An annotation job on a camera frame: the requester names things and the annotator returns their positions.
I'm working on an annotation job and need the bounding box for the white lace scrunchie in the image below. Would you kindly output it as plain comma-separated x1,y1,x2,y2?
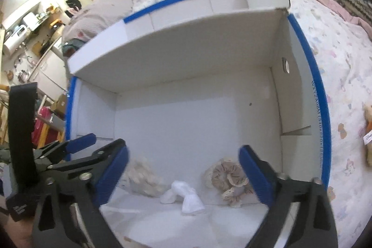
118,159,167,198

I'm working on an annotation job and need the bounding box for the brown fuzzy scrunchie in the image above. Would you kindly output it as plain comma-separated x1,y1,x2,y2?
204,157,258,208

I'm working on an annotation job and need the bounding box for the white sock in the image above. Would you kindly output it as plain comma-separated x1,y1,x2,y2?
160,181,206,215

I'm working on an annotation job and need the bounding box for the wooden chair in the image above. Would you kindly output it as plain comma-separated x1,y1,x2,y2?
1,84,65,149

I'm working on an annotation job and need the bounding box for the white kitchen cabinet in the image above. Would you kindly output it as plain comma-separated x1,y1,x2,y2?
28,46,67,100

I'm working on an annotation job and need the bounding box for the brown plush toy orange scarf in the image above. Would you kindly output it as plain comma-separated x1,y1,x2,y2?
363,105,372,167

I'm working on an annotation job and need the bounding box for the white box with blue rim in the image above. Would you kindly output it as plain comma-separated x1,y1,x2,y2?
66,0,331,247

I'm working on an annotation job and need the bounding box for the patterned white bed cover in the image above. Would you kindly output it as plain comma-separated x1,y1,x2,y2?
63,0,372,248

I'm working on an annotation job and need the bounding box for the striped knitted blanket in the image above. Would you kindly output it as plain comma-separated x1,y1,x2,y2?
325,0,371,36

